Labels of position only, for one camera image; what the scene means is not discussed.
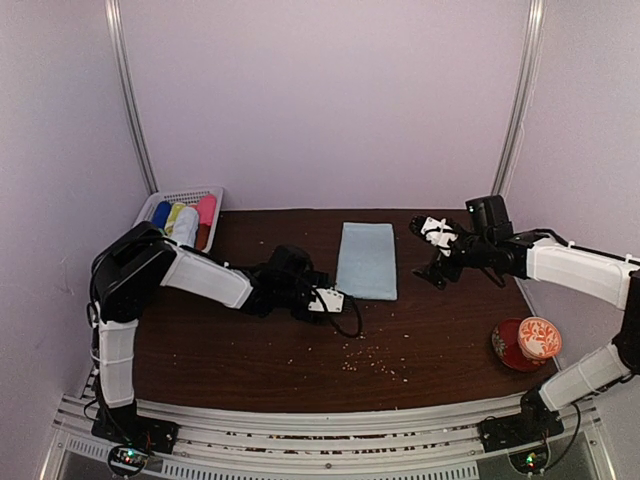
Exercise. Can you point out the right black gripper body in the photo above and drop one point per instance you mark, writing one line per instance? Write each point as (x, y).
(478, 255)

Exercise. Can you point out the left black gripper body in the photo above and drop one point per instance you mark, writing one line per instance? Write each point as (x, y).
(288, 294)

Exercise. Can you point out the light blue towel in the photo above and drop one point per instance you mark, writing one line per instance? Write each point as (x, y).
(366, 265)
(182, 230)

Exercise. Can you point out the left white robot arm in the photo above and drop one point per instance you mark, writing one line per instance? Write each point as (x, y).
(126, 276)

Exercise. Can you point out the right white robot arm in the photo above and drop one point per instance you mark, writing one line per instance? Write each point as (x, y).
(593, 295)

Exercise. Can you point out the red floral bowl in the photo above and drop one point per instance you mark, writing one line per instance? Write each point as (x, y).
(504, 339)

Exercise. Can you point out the dark red rolled towel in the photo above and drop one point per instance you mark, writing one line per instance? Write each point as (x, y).
(202, 237)

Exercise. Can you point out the pink rolled towel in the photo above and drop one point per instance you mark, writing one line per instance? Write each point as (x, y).
(206, 208)

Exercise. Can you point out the orange white patterned bowl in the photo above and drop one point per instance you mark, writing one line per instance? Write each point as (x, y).
(539, 339)

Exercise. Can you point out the white plastic basket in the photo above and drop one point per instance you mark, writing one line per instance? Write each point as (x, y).
(190, 197)

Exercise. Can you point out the yellow rolled towel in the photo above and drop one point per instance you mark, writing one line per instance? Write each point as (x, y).
(176, 209)

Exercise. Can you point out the blue rolled towel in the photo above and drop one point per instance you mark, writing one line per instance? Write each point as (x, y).
(161, 214)

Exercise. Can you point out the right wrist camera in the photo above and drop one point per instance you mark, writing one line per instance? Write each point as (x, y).
(490, 218)

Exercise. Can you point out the right aluminium frame post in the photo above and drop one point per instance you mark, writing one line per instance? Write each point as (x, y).
(524, 92)

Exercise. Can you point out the aluminium frame post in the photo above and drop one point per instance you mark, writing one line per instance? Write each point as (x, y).
(116, 33)
(524, 92)

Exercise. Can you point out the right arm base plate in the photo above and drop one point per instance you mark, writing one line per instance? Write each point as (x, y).
(512, 431)

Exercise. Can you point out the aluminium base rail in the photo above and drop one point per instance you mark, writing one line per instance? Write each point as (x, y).
(424, 443)

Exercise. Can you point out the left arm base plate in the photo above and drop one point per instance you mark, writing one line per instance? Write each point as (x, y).
(144, 433)

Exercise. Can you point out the left aluminium frame post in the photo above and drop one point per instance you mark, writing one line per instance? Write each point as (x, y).
(116, 33)

